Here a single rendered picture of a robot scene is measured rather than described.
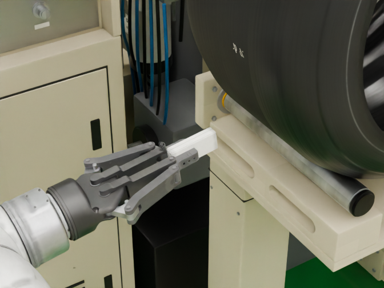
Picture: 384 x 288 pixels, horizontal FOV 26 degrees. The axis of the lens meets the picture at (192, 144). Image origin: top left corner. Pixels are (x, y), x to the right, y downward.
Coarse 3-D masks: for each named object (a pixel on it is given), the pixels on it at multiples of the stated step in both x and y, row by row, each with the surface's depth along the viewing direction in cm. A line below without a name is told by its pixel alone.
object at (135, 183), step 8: (168, 160) 109; (176, 160) 109; (152, 168) 108; (160, 168) 108; (168, 168) 108; (136, 176) 107; (144, 176) 107; (152, 176) 108; (104, 184) 105; (112, 184) 106; (120, 184) 106; (128, 184) 106; (136, 184) 107; (144, 184) 108; (104, 192) 105; (128, 192) 107; (136, 192) 108
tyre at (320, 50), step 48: (192, 0) 113; (240, 0) 103; (288, 0) 97; (336, 0) 95; (288, 48) 99; (336, 48) 98; (240, 96) 117; (288, 96) 104; (336, 96) 103; (288, 144) 117; (336, 144) 109
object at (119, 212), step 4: (128, 200) 104; (124, 204) 104; (116, 208) 104; (120, 208) 104; (112, 212) 104; (116, 212) 104; (120, 212) 103; (124, 212) 103; (136, 212) 104; (116, 216) 104; (120, 216) 104; (124, 216) 103; (128, 216) 103; (132, 216) 103; (136, 216) 104; (128, 220) 103; (132, 220) 103
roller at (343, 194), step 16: (224, 96) 144; (240, 112) 140; (256, 128) 137; (272, 144) 134; (288, 160) 132; (304, 160) 128; (320, 176) 125; (336, 176) 124; (336, 192) 123; (352, 192) 121; (368, 192) 121; (352, 208) 121; (368, 208) 122
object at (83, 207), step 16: (80, 176) 109; (48, 192) 104; (64, 192) 103; (80, 192) 103; (96, 192) 106; (112, 192) 105; (64, 208) 102; (80, 208) 102; (96, 208) 104; (112, 208) 104; (80, 224) 102; (96, 224) 104
